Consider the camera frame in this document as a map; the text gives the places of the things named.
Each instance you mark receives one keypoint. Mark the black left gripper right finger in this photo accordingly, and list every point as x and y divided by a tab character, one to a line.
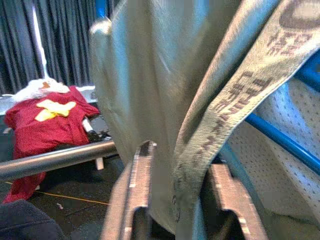
230	200

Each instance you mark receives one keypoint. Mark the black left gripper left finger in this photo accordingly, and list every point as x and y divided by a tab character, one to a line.
135	190

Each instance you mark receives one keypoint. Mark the blue plastic clothes hanger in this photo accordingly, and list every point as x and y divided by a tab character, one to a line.
275	135

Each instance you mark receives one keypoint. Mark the grey-green mesh lined shirt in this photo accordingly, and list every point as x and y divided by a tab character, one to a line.
150	87

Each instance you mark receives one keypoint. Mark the white rack foot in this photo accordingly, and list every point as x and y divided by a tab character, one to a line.
99	163

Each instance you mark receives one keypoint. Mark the white black cylinder object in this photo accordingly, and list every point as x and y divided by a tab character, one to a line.
87	125

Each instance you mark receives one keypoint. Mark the red shirt yellow print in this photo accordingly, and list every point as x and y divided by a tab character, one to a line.
50	135

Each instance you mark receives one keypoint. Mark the dark navy cloth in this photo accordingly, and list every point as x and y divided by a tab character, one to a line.
22	222

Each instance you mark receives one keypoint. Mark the white plush toy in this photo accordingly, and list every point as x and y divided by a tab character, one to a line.
27	91

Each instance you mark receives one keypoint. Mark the dark grey curtain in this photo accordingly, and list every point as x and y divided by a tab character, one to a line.
15	45
67	42

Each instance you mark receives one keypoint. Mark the grey metal clothes rail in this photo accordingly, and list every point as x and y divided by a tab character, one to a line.
50	160

